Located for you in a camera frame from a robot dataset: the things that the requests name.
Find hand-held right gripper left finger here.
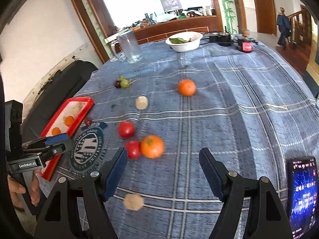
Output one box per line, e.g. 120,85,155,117
33,147,128,239

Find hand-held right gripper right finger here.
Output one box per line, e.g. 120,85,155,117
199,147,293,239

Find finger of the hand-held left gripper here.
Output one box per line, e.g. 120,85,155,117
22,133,70,150
22,139,75,158

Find red plastic tray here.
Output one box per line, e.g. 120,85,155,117
40,97,95,182

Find pale fruit chunk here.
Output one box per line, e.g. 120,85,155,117
123,194,144,211
135,96,149,110

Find orange with green stem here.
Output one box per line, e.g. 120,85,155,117
140,135,165,159

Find person's left hand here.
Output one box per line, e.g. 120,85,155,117
7,170,42,212

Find red tomato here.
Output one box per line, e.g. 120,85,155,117
124,140,142,160
118,121,136,139

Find black chair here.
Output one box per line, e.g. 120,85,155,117
21,60,99,135

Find blue printed tablecloth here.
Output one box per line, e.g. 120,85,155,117
37,36,319,239

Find smartphone with lit screen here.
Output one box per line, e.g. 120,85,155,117
286,156,319,239

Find clear glass mug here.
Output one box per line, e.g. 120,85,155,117
111,31,143,64

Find white bowl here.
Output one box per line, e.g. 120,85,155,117
165,31,203,53

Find black red canister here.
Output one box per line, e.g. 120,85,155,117
237,36,253,53

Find black box device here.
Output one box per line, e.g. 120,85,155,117
209,32,232,46

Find green leaves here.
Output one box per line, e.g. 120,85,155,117
169,37,192,44

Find wooden counter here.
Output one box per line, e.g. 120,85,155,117
105,15,225,55

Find dark blue jacket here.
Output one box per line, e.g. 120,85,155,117
276,7,292,46

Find wooden stair railing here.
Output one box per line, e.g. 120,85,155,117
287,4,313,53

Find wooden door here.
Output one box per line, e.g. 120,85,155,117
250,0,278,36

